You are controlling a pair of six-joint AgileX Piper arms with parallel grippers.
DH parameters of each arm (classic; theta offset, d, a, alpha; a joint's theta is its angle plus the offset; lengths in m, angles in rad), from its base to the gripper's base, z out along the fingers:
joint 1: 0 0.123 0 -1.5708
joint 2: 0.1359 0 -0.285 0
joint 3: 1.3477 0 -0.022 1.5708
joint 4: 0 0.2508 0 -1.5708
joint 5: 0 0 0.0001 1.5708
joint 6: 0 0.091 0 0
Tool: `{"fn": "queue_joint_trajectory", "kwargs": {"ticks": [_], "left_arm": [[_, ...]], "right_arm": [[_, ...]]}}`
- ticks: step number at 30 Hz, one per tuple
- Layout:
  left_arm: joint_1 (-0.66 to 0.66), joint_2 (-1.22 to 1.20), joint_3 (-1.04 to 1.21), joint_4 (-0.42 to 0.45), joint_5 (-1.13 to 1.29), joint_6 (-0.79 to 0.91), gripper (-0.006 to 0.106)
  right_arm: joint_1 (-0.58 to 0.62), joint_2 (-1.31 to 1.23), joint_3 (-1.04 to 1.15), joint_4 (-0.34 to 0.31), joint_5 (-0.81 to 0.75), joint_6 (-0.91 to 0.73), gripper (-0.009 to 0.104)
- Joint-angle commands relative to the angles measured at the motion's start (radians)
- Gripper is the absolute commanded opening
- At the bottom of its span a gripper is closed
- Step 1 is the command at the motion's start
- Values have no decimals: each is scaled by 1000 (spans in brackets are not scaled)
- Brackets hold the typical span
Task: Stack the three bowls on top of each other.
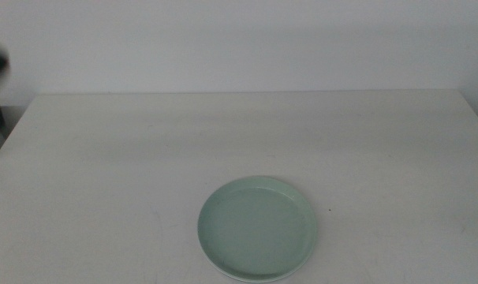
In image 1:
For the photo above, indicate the pale green shallow bowl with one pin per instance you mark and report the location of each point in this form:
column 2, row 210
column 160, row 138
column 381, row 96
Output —
column 256, row 229

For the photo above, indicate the white shallow bowl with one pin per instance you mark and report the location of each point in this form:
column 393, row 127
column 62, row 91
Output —
column 258, row 281

